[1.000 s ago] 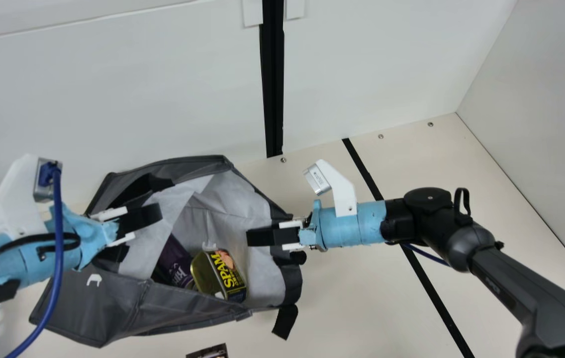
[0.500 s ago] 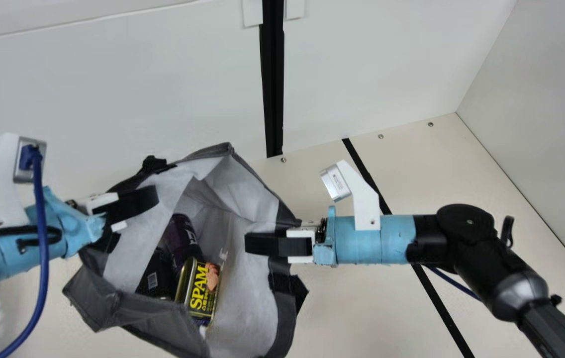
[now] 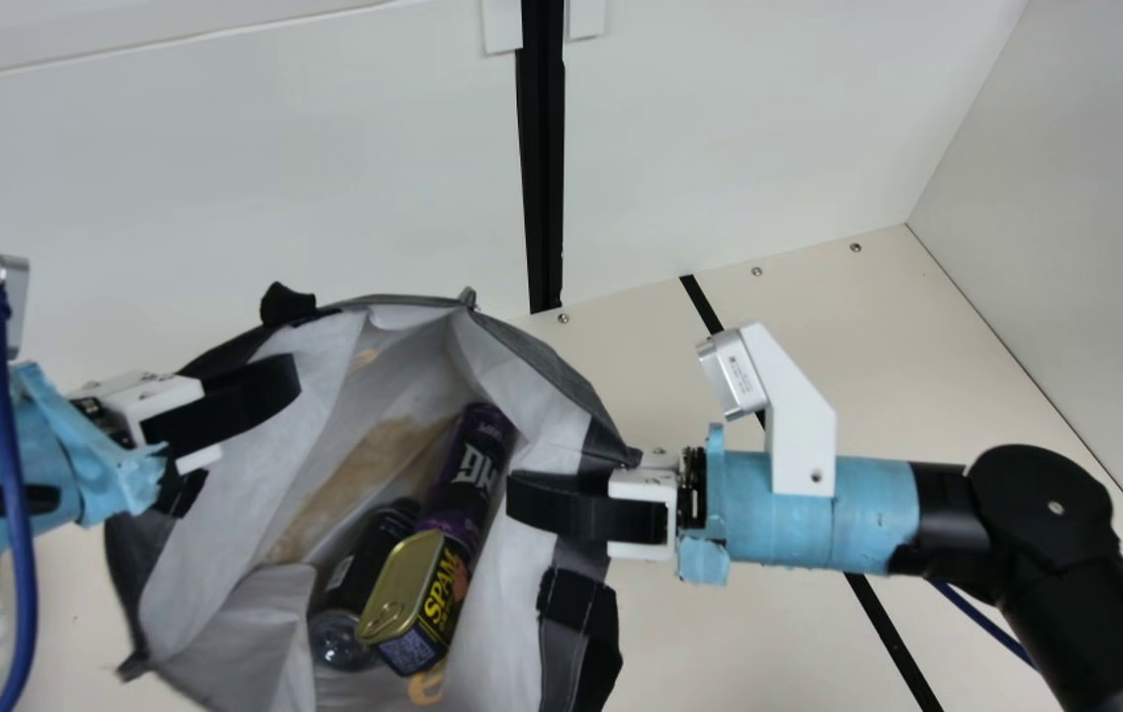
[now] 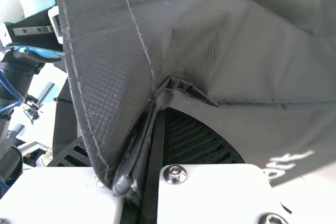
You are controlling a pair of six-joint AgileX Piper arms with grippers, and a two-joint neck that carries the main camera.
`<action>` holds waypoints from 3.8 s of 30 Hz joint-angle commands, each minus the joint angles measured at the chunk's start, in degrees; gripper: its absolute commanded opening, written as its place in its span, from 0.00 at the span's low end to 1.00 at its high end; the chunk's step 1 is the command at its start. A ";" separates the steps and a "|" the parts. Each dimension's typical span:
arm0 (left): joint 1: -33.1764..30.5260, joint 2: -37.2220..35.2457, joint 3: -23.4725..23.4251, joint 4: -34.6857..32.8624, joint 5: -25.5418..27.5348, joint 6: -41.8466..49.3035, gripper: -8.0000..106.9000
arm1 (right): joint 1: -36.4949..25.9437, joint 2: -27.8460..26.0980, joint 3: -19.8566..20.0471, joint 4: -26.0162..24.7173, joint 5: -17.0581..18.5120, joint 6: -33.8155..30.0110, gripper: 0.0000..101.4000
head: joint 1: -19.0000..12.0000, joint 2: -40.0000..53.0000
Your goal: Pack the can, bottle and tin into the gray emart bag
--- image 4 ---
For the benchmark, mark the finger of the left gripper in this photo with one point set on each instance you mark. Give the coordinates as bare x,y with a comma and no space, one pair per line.
55,27

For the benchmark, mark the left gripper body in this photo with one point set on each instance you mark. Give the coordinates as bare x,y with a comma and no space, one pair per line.
31,39

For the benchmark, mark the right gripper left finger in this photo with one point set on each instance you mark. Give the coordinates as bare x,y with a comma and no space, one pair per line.
52,200

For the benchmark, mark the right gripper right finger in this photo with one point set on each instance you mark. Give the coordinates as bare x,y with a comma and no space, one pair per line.
215,197

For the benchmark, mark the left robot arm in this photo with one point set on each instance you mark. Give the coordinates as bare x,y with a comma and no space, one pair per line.
15,77

